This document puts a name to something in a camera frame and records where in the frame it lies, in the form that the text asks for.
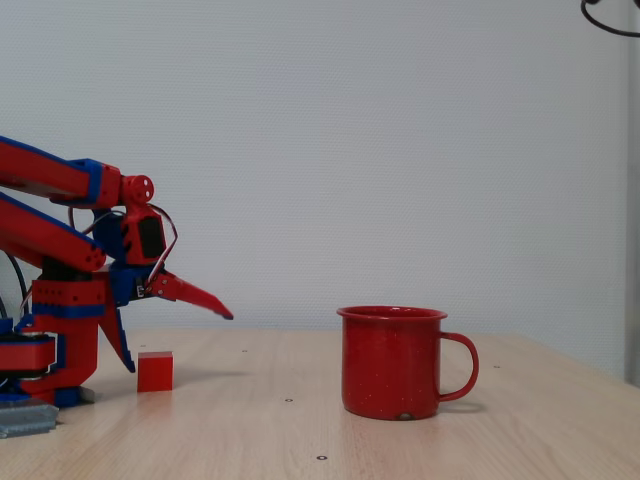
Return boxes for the red cube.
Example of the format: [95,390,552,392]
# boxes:
[136,351,175,393]

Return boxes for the red enamel mug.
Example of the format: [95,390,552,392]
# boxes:
[336,305,480,421]

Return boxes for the grey metal table clamp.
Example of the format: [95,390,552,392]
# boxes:
[0,402,60,440]

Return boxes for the thin servo wire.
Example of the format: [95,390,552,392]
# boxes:
[67,202,180,291]

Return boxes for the black base cable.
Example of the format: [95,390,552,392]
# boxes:
[0,251,30,324]

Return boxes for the black cable loop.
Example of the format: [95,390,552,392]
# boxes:
[580,0,640,38]

